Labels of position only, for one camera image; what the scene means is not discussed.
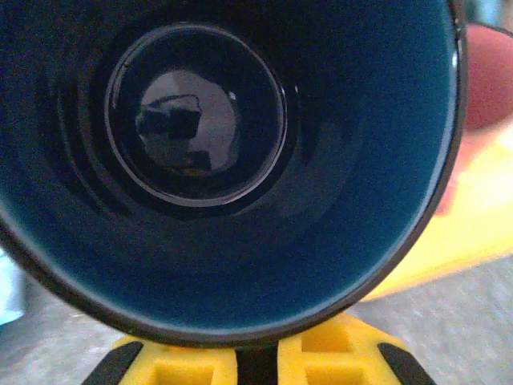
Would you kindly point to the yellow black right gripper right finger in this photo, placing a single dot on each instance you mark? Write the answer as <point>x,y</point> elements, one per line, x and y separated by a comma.
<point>340,357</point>

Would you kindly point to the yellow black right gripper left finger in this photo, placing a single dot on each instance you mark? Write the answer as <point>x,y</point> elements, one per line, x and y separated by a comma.
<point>172,367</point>

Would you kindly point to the navy blue ceramic mug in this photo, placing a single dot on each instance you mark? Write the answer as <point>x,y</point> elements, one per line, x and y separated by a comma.
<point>360,200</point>

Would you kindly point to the salmon pink ceramic mug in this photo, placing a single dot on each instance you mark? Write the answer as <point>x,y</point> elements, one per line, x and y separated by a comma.
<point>491,76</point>

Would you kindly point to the yellow plastic tray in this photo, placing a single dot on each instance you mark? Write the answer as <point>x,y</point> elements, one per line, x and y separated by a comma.
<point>473,224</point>

